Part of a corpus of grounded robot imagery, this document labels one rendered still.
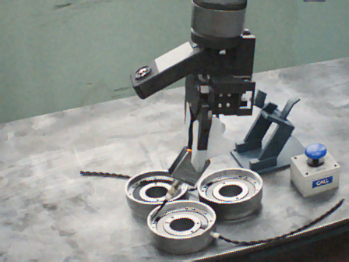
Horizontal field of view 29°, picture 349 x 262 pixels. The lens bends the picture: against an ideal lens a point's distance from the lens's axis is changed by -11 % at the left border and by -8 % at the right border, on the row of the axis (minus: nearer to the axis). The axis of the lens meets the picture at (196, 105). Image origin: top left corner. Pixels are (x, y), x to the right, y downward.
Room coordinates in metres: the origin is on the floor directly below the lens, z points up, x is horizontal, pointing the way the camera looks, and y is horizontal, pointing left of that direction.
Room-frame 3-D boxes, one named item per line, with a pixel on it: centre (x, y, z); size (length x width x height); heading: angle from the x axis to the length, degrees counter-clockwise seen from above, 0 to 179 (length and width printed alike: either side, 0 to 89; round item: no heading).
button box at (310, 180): (1.00, -0.20, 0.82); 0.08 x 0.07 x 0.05; 102
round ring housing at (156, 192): (0.98, 0.08, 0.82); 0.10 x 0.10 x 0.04
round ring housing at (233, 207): (0.97, -0.04, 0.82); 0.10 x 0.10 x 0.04
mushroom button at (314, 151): (1.00, -0.19, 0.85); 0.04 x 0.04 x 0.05
